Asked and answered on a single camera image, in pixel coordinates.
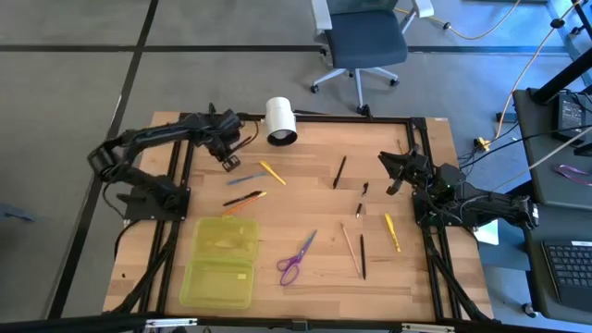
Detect black stand pole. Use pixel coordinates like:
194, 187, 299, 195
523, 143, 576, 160
529, 48, 592, 105

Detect thick yellow marker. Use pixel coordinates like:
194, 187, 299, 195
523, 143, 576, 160
384, 212, 402, 253

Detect yellow pen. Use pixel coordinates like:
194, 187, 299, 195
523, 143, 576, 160
258, 159, 288, 187

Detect white paper cup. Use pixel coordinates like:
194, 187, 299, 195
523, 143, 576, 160
264, 95, 299, 148

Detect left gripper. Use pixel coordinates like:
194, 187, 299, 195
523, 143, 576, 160
203, 109, 244, 173

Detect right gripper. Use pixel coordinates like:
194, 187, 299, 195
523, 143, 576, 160
377, 147, 431, 196

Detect blue floor object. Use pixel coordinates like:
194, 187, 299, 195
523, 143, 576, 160
0, 203, 36, 223

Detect black keyboard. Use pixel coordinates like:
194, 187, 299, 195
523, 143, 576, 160
540, 239, 592, 314

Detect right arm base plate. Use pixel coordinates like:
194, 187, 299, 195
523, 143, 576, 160
413, 189, 480, 228

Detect purple scissors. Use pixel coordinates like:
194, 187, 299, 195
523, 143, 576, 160
276, 228, 319, 288

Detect black desk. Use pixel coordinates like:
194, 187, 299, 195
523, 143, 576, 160
518, 203, 592, 325
512, 86, 592, 212

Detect black aluminium table frame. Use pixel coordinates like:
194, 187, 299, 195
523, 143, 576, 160
104, 102, 499, 325

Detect grey cable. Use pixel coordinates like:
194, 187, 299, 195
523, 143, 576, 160
489, 137, 592, 191

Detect orange pencil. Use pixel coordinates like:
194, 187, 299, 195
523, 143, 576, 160
222, 191, 268, 217

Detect black power adapter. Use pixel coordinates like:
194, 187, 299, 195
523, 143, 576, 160
552, 92, 588, 144

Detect natural wood pencil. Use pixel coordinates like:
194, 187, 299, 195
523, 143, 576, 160
339, 222, 363, 278

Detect yellow hanging cord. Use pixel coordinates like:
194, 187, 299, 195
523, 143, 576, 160
494, 0, 584, 140

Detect black pen with clear barrel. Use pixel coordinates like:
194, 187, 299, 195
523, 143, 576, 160
354, 181, 370, 219

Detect black beam with silver brackets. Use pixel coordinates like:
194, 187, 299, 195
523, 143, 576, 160
0, 312, 592, 333

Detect blue pen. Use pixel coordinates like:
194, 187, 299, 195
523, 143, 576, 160
226, 171, 268, 187

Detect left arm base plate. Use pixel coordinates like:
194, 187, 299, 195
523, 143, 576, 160
117, 184, 191, 222

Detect yellow floor cable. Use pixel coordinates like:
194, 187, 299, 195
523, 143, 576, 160
395, 0, 522, 42

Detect black floor cable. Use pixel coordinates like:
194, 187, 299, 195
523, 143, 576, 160
457, 123, 592, 170

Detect dark blue office chair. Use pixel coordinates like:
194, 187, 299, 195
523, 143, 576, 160
310, 0, 436, 115

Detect white paper sheet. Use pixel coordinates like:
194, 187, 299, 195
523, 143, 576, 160
474, 216, 500, 246

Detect translucent yellow-green supply box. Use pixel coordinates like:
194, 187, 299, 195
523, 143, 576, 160
179, 216, 260, 310

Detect pink ribbon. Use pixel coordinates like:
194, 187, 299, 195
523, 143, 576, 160
554, 164, 592, 187

